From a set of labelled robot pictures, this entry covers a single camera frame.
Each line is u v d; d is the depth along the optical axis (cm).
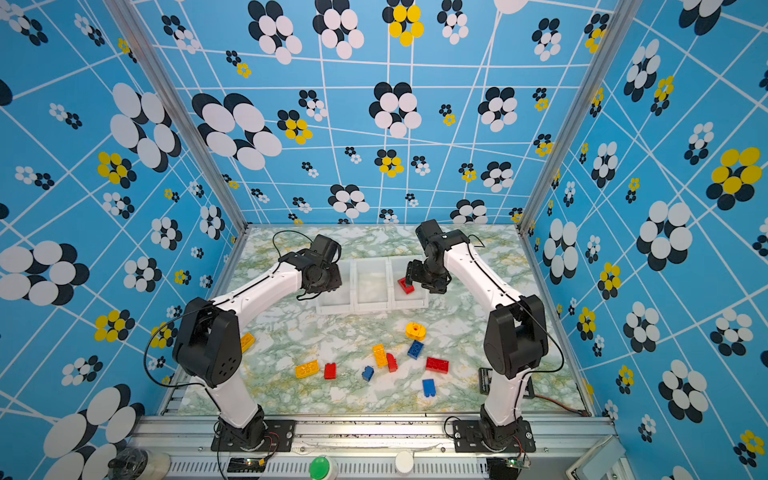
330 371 84
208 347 47
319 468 61
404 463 64
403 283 101
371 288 102
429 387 81
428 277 75
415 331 89
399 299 95
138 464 62
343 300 97
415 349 87
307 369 84
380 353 87
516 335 47
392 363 84
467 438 72
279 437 73
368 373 83
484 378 81
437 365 83
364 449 72
